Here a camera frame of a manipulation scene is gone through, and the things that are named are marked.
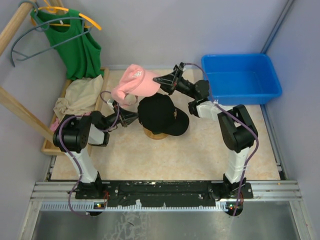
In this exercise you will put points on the blue plastic bin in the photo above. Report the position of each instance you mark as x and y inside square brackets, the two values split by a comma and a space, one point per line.
[248, 79]

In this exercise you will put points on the pink cap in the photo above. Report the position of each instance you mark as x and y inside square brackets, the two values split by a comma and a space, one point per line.
[135, 82]

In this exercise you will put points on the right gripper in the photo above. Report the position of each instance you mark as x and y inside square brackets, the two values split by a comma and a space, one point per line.
[173, 78]

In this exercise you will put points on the pink cloth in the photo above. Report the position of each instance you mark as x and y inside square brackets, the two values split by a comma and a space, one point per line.
[53, 127]

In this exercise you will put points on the black baseball cap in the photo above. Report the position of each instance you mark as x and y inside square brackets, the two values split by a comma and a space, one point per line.
[158, 114]

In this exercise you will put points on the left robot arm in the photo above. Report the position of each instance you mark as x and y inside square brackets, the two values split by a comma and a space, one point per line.
[75, 133]

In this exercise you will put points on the cream cloth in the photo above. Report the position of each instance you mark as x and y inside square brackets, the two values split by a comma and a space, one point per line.
[80, 97]

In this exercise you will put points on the wooden clothes rack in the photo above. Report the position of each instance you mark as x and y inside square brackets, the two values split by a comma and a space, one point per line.
[10, 102]

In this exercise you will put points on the aluminium frame rail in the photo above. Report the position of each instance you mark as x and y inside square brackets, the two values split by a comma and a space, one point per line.
[58, 196]

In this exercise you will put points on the wooden hat stand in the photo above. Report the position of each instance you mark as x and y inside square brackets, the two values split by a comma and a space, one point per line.
[154, 136]

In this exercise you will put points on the green tank top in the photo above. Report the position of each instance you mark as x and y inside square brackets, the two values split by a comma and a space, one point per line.
[81, 56]

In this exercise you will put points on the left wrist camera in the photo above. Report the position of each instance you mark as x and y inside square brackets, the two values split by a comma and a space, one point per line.
[110, 102]

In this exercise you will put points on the grey-blue hanger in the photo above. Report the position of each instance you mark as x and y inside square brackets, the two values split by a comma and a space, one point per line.
[30, 43]

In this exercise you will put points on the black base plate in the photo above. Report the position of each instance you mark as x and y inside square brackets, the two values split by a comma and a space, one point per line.
[191, 193]

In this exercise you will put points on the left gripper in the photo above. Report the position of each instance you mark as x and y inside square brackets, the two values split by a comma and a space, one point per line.
[127, 116]

